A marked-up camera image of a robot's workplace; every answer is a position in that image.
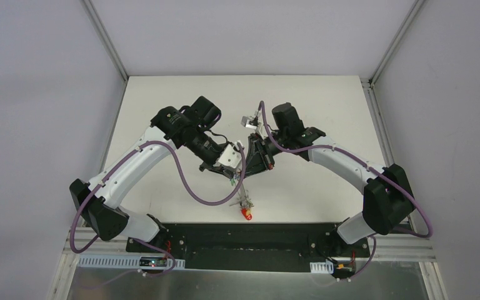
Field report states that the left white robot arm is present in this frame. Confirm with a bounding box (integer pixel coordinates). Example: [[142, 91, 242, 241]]
[[69, 96, 246, 253]]

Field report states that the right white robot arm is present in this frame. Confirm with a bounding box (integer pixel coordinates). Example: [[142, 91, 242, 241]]
[[241, 102, 417, 256]]

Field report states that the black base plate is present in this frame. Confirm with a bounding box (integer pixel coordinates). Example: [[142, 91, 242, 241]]
[[126, 223, 371, 273]]

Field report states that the white cable duct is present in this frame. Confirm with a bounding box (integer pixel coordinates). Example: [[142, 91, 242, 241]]
[[309, 260, 334, 274], [77, 254, 186, 271]]

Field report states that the right white cable duct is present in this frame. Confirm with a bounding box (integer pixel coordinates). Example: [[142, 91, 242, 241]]
[[309, 260, 334, 274]]

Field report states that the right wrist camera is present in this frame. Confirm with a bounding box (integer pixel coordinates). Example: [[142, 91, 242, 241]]
[[241, 111, 263, 134]]

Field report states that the silver key with red tag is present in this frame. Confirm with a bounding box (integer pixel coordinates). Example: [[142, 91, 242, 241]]
[[241, 208, 253, 221]]

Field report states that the left white cable duct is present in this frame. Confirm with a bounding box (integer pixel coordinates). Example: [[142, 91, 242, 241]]
[[77, 254, 186, 271]]

